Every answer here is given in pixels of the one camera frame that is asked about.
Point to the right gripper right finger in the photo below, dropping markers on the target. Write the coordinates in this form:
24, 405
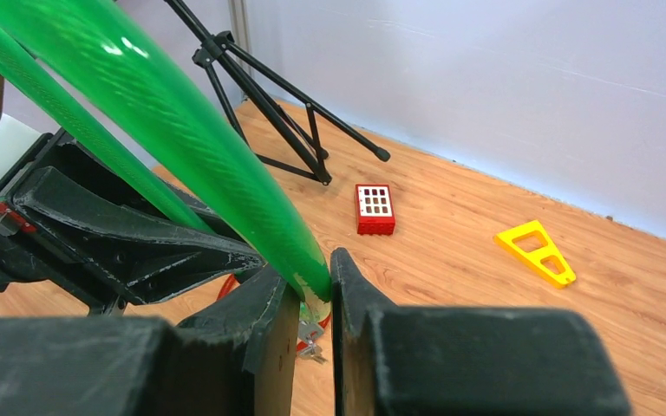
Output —
413, 360

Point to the yellow triangular toy piece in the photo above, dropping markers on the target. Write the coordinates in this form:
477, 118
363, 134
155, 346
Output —
546, 261

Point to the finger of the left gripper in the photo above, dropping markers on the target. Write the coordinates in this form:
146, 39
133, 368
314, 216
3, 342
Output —
139, 257

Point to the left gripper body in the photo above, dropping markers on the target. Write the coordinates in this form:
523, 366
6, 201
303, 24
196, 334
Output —
28, 254

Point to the black perforated music stand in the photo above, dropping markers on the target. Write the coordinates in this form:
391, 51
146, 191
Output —
222, 49

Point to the green cable lock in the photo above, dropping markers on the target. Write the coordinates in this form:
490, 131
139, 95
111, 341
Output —
121, 70

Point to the red window toy brick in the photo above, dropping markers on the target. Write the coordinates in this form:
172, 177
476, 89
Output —
374, 210

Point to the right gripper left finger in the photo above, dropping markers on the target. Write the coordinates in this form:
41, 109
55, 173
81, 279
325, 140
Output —
235, 357

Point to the silver keys of green lock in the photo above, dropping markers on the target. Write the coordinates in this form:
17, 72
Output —
307, 347

